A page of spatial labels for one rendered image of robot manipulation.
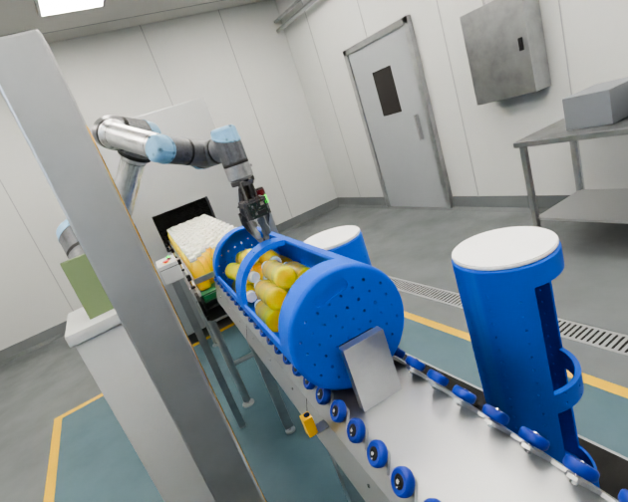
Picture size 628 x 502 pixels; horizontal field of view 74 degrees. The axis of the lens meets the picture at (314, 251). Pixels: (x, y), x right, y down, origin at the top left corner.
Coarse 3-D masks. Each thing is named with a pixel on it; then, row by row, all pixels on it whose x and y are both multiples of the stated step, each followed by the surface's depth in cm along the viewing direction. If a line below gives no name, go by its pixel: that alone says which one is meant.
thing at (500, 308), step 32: (480, 288) 111; (512, 288) 106; (544, 288) 127; (480, 320) 116; (512, 320) 109; (544, 320) 132; (480, 352) 122; (512, 352) 113; (544, 352) 111; (512, 384) 118; (544, 384) 114; (576, 384) 117; (512, 416) 123; (544, 416) 118; (576, 448) 144
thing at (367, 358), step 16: (368, 336) 86; (384, 336) 87; (352, 352) 84; (368, 352) 86; (384, 352) 88; (352, 368) 85; (368, 368) 87; (384, 368) 88; (352, 384) 88; (368, 384) 87; (384, 384) 89; (400, 384) 91; (368, 400) 88
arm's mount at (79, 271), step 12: (60, 264) 134; (72, 264) 136; (84, 264) 138; (72, 276) 136; (84, 276) 138; (96, 276) 140; (84, 288) 138; (96, 288) 140; (84, 300) 139; (96, 300) 141; (108, 300) 143; (96, 312) 141
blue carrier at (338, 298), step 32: (224, 256) 163; (256, 256) 121; (288, 256) 162; (320, 256) 126; (224, 288) 155; (320, 288) 85; (352, 288) 88; (384, 288) 91; (256, 320) 109; (288, 320) 84; (320, 320) 86; (352, 320) 89; (384, 320) 92; (288, 352) 86; (320, 352) 87; (320, 384) 88
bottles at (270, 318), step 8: (280, 256) 158; (256, 264) 159; (232, 288) 158; (248, 288) 148; (288, 288) 124; (248, 296) 145; (256, 304) 131; (264, 304) 127; (256, 312) 128; (264, 312) 122; (272, 312) 119; (264, 320) 120; (272, 320) 120; (272, 328) 120
